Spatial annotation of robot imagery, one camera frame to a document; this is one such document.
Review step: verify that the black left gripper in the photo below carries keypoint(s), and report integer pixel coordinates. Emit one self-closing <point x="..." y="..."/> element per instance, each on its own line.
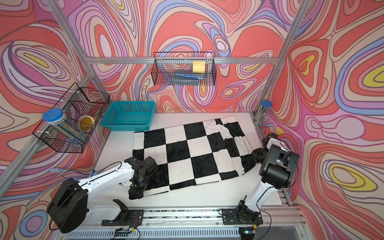
<point x="137" y="193"/>

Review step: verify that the black white checkered pillowcase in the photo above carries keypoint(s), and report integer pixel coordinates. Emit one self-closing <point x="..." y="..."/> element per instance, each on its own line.
<point x="195" y="154"/>

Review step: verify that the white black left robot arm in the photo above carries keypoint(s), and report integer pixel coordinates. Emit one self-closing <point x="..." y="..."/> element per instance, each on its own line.
<point x="71" y="205"/>

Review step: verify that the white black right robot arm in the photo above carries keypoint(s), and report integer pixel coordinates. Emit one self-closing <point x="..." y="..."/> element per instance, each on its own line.
<point x="279" y="167"/>

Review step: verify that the yellow tape roll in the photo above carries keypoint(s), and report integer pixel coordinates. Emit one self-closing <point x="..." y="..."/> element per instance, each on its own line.
<point x="86" y="123"/>

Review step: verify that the clear tube of pencils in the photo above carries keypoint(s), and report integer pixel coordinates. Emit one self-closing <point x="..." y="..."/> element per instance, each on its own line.
<point x="265" y="105"/>

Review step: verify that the teal plastic basket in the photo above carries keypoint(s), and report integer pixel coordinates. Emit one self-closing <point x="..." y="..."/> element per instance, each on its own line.
<point x="130" y="116"/>

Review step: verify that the blue marker pen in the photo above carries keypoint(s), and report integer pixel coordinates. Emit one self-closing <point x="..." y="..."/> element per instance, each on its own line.
<point x="193" y="76"/>

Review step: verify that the yellow sticky note pad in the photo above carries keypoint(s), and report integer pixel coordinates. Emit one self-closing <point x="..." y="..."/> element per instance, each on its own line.
<point x="199" y="67"/>

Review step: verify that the blue lidded jar of straws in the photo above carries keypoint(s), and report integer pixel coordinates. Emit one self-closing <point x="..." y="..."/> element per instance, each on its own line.
<point x="60" y="124"/>

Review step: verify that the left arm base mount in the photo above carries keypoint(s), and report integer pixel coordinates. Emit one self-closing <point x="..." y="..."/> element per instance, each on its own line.
<point x="126" y="217"/>

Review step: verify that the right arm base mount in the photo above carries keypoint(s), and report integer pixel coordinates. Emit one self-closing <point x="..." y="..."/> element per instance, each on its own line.
<point x="241" y="215"/>

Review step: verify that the black wire basket left wall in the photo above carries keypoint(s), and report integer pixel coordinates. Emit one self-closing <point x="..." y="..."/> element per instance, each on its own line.
<point x="76" y="102"/>

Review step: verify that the black wire basket wall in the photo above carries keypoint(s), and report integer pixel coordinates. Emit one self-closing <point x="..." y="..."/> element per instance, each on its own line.
<point x="76" y="102"/>
<point x="167" y="63"/>

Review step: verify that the aluminium front rail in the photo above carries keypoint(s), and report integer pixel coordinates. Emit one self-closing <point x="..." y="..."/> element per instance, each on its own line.
<point x="278" y="223"/>

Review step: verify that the black wire basket back wall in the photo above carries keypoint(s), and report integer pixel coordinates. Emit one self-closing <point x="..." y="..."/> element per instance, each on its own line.
<point x="167" y="63"/>

